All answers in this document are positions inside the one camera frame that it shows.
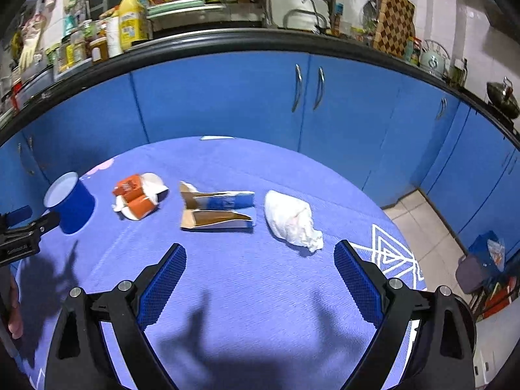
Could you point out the green dish tray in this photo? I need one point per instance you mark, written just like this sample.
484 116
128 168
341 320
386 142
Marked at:
183 8

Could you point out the blue kitchen base cabinet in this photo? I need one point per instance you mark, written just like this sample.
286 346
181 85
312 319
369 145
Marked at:
223 97

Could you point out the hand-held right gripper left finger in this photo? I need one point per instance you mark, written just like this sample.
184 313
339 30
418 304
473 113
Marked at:
162 288

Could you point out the pale green kettle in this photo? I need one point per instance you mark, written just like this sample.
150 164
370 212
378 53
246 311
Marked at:
431 61

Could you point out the large yellow plastic bottle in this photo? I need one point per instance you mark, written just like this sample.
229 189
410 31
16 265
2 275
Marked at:
132 24

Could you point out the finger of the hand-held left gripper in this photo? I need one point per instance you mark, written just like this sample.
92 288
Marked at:
20 214
44 222

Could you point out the torn blue and white carton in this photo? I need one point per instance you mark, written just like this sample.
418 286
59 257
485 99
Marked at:
219 203

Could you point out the blue bag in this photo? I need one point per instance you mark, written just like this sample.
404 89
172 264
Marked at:
485 252

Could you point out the dark pot with lid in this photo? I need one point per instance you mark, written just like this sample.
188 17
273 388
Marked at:
503 97

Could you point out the black kitchen countertop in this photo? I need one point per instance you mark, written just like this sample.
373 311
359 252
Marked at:
243 38

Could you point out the brown condiment jar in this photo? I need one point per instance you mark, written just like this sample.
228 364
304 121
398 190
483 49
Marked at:
98 50

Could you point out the checkered cutting board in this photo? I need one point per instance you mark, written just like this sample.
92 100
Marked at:
394 22

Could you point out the person's left hand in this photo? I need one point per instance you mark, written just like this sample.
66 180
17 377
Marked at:
15 313

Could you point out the blue paper cup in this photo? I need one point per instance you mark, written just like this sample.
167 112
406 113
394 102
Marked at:
77 207

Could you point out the yellow label jar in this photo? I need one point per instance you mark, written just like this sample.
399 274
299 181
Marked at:
78 50

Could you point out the yellow rubber glove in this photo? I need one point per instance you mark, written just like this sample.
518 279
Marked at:
29 44

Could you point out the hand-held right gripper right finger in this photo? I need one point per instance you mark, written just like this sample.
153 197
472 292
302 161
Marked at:
361 288

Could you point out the dark round stool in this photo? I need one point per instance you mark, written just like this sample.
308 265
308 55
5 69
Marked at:
469 274

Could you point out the crushed orange and white box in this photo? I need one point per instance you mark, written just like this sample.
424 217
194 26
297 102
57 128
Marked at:
136 207

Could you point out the white plastic bottle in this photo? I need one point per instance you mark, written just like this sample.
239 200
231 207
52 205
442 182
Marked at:
114 38

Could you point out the crumpled white tissue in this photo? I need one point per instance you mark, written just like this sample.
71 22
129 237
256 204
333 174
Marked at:
288 215

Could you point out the metal faucet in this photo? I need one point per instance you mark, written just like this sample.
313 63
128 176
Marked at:
315 6

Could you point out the blue patterned tablecloth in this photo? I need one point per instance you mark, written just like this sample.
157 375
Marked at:
243 260

